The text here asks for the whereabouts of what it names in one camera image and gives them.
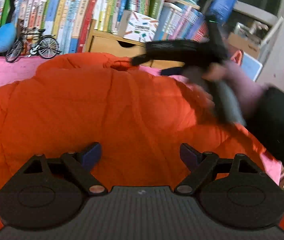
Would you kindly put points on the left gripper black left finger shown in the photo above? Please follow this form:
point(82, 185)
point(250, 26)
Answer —
point(47, 192)

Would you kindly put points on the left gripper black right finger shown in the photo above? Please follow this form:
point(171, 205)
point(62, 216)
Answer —
point(234, 192)

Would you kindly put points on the orange puffer jacket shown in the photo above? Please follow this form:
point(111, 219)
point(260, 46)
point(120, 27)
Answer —
point(139, 117)

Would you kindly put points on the black sleeve forearm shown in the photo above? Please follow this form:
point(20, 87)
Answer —
point(266, 122)

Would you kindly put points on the right hand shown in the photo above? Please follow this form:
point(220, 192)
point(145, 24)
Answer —
point(247, 92)

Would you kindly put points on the cardboard box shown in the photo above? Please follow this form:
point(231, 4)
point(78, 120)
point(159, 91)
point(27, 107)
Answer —
point(245, 45)

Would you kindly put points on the light blue board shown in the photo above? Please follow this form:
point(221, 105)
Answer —
point(251, 66)

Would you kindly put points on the blue box with white lid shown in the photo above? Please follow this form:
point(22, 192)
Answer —
point(221, 9)

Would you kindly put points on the white patterned box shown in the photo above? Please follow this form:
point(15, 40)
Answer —
point(137, 27)

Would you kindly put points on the wooden drawer box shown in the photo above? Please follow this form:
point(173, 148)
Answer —
point(114, 52)

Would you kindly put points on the pink bed sheet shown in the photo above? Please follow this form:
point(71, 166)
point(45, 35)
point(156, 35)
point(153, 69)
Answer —
point(26, 68)

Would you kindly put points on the row of upright books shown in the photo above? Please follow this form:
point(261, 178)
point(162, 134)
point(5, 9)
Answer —
point(65, 19)

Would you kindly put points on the miniature black bicycle model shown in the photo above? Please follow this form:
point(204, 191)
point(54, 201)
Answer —
point(37, 43)

